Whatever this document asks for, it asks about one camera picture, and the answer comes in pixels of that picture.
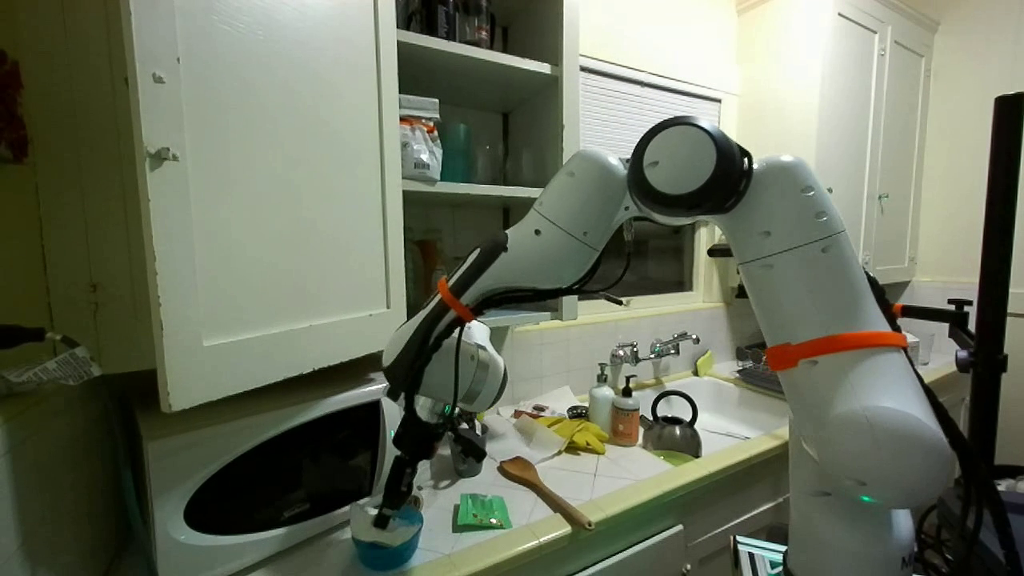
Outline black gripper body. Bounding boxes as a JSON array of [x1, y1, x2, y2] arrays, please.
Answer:
[[382, 411, 431, 498]]

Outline white cupcake liner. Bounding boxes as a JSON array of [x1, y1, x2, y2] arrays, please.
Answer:
[[358, 496, 423, 536]]

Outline blue bowl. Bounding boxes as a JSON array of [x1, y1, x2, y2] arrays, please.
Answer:
[[348, 498, 425, 571]]

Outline grey utensil cup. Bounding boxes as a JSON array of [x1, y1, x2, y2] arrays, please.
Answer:
[[445, 416, 493, 481]]

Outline green seed packet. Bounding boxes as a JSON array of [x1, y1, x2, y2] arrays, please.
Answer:
[[453, 488, 516, 535]]

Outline white microwave oven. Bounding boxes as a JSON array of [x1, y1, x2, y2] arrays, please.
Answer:
[[130, 370, 413, 576]]

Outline wooden spatula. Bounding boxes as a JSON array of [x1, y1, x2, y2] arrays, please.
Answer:
[[495, 454, 600, 535]]

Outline white paper package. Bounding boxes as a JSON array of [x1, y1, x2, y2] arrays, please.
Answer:
[[509, 404, 570, 456]]

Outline white soap pump bottle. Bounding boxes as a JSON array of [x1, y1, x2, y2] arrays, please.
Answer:
[[589, 357, 619, 434]]

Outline brown soap pump bottle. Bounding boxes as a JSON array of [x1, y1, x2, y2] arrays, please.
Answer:
[[612, 370, 644, 449]]

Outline chrome sink faucet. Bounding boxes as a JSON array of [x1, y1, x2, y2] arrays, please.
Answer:
[[604, 330, 709, 393]]

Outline white lower cabinet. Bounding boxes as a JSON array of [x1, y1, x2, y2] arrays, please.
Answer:
[[555, 450, 798, 576]]

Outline steel kettle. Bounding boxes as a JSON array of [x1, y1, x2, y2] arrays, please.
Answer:
[[640, 387, 709, 459]]

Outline white upper cabinet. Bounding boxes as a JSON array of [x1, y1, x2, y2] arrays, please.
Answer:
[[117, 0, 585, 411]]

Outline snack bag with orange print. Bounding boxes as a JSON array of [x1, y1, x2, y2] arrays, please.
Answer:
[[396, 93, 445, 184]]

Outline teal plastic container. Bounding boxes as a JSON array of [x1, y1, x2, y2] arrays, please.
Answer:
[[442, 105, 507, 184]]

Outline kitchen sink basin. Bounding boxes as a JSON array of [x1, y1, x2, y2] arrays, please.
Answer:
[[651, 370, 793, 456]]

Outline clear plastic bag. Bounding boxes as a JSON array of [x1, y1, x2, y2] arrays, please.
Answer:
[[0, 325, 103, 398]]

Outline white window blind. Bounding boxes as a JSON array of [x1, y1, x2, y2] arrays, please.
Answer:
[[576, 62, 727, 300]]

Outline dark jars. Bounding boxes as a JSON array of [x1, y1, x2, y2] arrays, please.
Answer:
[[396, 0, 507, 50]]

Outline tall white cabinet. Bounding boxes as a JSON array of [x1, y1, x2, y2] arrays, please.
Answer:
[[732, 0, 941, 286]]

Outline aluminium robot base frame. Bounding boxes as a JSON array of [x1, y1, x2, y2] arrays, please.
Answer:
[[732, 528, 798, 576]]

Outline dark red wall hanging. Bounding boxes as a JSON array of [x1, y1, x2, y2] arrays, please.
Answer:
[[0, 45, 33, 168]]

